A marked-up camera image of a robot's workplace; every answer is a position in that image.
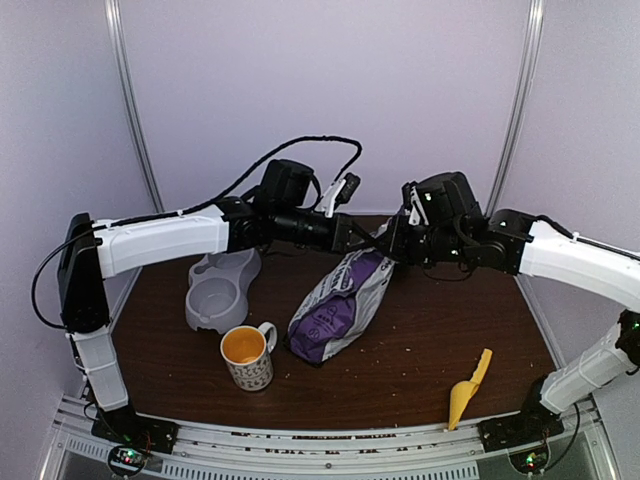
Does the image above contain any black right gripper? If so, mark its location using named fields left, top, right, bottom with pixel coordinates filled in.
left=376, top=214, right=469, bottom=269

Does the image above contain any right aluminium corner post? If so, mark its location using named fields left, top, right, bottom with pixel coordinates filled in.
left=486, top=0, right=545, bottom=216

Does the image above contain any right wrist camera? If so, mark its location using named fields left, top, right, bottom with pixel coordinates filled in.
left=401, top=181, right=422, bottom=212

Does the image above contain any grey double pet feeder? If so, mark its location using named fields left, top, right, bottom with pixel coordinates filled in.
left=185, top=249, right=262, bottom=334

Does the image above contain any purple pet food bag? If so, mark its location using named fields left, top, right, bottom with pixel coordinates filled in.
left=284, top=247, right=396, bottom=367

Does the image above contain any left aluminium corner post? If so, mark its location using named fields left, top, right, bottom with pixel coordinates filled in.
left=104, top=0, right=165, bottom=213

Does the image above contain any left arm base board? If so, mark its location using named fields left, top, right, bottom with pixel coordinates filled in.
left=91, top=416, right=179, bottom=477

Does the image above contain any yellow plastic scoop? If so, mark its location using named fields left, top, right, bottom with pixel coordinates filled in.
left=447, top=349, right=493, bottom=431

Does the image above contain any right arm base board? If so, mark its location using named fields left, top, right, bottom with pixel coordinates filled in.
left=478, top=413, right=564, bottom=475

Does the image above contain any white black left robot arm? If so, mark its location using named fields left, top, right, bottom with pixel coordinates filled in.
left=57, top=159, right=379, bottom=444

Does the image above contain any white mug yellow inside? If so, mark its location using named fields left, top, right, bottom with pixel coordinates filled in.
left=220, top=322, right=278, bottom=392

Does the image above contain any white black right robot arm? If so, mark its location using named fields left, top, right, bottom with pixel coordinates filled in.
left=374, top=172, right=639, bottom=442

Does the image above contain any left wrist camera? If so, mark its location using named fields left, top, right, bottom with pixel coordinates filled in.
left=339, top=173, right=361, bottom=204

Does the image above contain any aluminium front rail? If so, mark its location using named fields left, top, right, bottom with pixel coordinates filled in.
left=36, top=396, right=620, bottom=479

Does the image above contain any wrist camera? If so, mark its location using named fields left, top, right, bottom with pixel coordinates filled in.
left=401, top=181, right=422, bottom=212
left=339, top=173, right=361, bottom=204

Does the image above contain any aluminium corner post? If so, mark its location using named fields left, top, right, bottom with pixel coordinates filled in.
left=486, top=0, right=545, bottom=216
left=104, top=0, right=165, bottom=213

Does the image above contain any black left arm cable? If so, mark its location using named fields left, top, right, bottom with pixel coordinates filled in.
left=179, top=134, right=363, bottom=216

